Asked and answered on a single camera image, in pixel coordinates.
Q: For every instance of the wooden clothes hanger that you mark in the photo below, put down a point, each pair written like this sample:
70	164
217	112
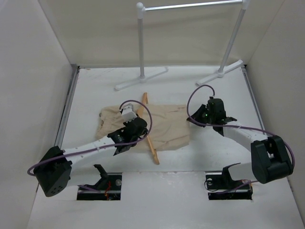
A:
149	142

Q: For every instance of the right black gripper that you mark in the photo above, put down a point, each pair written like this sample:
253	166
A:
197	115

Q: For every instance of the white clothes rack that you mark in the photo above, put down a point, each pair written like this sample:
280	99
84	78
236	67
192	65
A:
222	70

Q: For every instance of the beige trousers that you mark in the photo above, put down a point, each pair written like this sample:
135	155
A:
170	130

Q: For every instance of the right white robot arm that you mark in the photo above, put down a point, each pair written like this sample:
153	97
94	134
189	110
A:
271	158

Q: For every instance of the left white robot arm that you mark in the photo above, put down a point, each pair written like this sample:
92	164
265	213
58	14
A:
54	170

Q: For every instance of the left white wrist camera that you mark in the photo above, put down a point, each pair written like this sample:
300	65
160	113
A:
128	114

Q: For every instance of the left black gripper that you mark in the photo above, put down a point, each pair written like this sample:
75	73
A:
144	131

